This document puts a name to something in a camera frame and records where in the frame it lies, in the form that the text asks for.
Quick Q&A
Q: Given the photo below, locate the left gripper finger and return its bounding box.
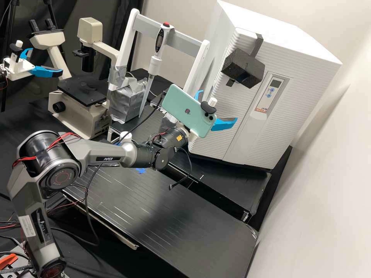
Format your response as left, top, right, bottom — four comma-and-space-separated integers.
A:
20, 47, 34, 63
29, 66, 64, 78

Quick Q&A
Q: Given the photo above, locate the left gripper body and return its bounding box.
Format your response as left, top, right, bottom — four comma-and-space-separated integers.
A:
3, 56, 36, 81

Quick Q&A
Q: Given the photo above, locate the black cable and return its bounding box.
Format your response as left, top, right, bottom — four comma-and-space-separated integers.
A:
169, 147, 194, 191
49, 163, 102, 247
116, 105, 163, 138

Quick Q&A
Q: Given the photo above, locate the white incubator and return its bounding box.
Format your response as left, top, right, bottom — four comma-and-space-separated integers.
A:
187, 0, 343, 154

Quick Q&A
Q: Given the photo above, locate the white pipette stand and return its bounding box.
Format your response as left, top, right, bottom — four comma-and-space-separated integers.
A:
107, 8, 211, 129

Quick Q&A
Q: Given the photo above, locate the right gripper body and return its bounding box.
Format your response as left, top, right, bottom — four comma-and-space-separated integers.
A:
181, 123, 201, 142

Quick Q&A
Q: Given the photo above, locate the right wrist camera phone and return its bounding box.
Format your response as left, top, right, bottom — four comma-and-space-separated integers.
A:
161, 83, 218, 139

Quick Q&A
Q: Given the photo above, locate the pipette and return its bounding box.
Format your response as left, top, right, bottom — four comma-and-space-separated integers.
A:
138, 22, 175, 118

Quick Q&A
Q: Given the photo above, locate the cream microscope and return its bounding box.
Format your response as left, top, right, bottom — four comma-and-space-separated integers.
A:
29, 17, 124, 140

